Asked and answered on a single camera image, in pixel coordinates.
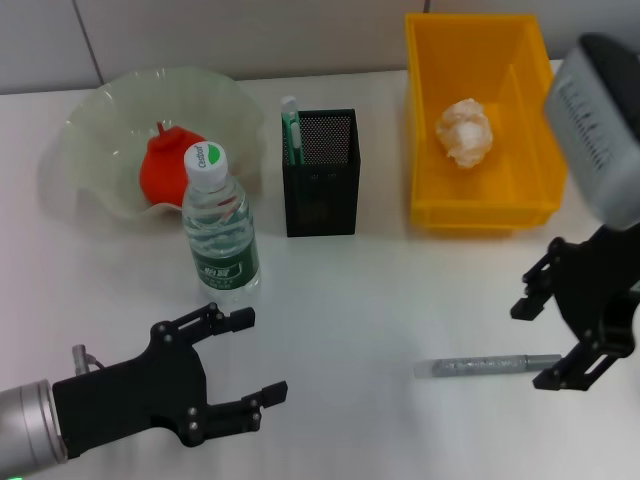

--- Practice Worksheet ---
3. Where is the orange fruit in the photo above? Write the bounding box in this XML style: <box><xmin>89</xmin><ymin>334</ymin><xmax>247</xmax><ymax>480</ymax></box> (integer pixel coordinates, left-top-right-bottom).
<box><xmin>138</xmin><ymin>121</ymin><xmax>209</xmax><ymax>209</ymax></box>

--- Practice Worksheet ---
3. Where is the clear water bottle green label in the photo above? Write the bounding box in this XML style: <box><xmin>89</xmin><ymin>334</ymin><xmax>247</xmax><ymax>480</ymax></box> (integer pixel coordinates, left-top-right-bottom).
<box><xmin>181</xmin><ymin>142</ymin><xmax>262</xmax><ymax>304</ymax></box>

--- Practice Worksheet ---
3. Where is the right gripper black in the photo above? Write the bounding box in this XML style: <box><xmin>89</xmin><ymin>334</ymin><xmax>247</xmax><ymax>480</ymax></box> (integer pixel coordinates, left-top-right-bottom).
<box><xmin>509</xmin><ymin>223</ymin><xmax>640</xmax><ymax>393</ymax></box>

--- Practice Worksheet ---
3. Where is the white paper ball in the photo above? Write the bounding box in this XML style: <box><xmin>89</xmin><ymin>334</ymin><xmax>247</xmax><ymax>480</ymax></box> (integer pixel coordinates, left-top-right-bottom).
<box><xmin>434</xmin><ymin>98</ymin><xmax>494</xmax><ymax>170</ymax></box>

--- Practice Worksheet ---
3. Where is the grey marker pen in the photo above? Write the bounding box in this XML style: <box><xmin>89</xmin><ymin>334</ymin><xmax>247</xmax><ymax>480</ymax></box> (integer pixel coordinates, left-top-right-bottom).
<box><xmin>413</xmin><ymin>352</ymin><xmax>564</xmax><ymax>380</ymax></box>

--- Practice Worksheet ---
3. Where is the left gripper cable silver plug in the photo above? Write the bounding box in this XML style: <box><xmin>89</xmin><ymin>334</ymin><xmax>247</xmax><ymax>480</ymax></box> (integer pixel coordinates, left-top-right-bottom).
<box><xmin>69</xmin><ymin>343</ymin><xmax>109</xmax><ymax>376</ymax></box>

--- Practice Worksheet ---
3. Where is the yellow plastic bin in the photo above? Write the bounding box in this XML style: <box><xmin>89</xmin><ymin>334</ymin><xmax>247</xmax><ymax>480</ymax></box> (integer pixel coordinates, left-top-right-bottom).
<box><xmin>403</xmin><ymin>12</ymin><xmax>575</xmax><ymax>237</ymax></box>

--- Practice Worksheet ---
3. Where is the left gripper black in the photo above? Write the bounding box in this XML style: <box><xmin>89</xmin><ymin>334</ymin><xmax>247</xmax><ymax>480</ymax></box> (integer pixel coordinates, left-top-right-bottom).
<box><xmin>52</xmin><ymin>302</ymin><xmax>289</xmax><ymax>459</ymax></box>

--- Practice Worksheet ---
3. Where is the black mesh pen holder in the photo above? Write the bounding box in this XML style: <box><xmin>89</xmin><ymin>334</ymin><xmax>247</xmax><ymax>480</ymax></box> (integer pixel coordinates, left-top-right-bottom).
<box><xmin>280</xmin><ymin>107</ymin><xmax>362</xmax><ymax>238</ymax></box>

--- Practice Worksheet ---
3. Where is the green utility knife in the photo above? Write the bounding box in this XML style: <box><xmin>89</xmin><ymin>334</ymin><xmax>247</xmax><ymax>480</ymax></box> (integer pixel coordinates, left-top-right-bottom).
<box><xmin>279</xmin><ymin>96</ymin><xmax>307</xmax><ymax>167</ymax></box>

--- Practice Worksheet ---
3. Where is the wavy green glass fruit plate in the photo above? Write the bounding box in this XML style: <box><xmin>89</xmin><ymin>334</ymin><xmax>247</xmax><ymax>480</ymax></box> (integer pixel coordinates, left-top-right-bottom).
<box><xmin>39</xmin><ymin>67</ymin><xmax>266</xmax><ymax>222</ymax></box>

